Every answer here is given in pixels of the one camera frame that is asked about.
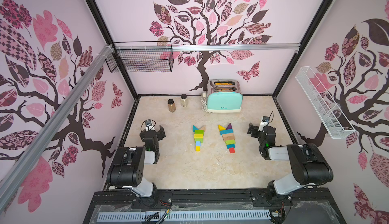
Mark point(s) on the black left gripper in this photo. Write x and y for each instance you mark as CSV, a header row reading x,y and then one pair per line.
x,y
160,134

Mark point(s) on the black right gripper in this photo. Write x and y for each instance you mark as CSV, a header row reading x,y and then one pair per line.
x,y
260,133

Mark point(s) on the long teal block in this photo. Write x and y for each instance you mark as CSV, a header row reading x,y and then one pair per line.
x,y
227,131

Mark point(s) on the purple triangular block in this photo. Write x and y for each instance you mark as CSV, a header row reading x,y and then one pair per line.
x,y
229,126

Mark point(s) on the teal triangular block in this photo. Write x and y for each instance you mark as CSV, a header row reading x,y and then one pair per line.
x,y
194,128

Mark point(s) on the yellow triangular block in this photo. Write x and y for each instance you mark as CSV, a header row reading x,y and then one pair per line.
x,y
221,128

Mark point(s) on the natural wood plank block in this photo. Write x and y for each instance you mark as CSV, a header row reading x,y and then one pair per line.
x,y
226,138

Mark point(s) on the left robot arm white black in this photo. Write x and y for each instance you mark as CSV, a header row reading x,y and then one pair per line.
x,y
127,168

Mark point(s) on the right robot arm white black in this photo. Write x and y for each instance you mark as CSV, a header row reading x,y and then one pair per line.
x,y
308,165

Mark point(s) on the brown spice jar black lid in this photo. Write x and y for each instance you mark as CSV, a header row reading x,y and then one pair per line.
x,y
171,105

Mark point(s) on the beige spice jar black lid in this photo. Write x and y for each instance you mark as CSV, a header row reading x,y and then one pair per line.
x,y
183,100

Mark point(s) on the mint green toaster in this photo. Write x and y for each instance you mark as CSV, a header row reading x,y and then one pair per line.
x,y
224,96

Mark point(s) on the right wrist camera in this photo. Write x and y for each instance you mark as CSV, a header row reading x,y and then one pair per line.
x,y
264,122

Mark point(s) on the white wire shelf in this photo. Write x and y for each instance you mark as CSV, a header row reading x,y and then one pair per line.
x,y
317,87

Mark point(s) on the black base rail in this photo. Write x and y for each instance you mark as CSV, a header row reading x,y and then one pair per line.
x,y
165,198

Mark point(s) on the white cable duct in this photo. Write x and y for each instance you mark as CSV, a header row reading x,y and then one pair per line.
x,y
182,216

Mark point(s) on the black wire basket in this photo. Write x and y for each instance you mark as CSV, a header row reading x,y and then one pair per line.
x,y
142,57

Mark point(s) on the aluminium rail back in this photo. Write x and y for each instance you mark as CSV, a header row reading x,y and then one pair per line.
x,y
181,48

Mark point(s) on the aluminium rail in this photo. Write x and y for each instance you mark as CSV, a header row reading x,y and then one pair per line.
x,y
23,166
181,48

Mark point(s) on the aluminium rail left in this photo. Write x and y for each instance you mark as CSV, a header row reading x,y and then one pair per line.
x,y
23,166

